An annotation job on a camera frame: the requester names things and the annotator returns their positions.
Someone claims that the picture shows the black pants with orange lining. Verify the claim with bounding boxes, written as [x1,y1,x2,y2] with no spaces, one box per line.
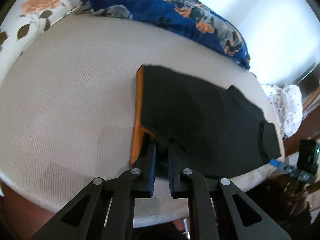
[131,65,281,178]

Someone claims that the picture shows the white patterned cloth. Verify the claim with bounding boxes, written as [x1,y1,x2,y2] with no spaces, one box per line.
[261,85,303,138]

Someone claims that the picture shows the navy dog print blanket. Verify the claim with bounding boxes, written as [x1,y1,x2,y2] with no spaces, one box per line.
[76,0,250,69]

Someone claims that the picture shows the white floral pillow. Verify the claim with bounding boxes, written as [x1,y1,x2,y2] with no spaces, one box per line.
[0,0,74,81]

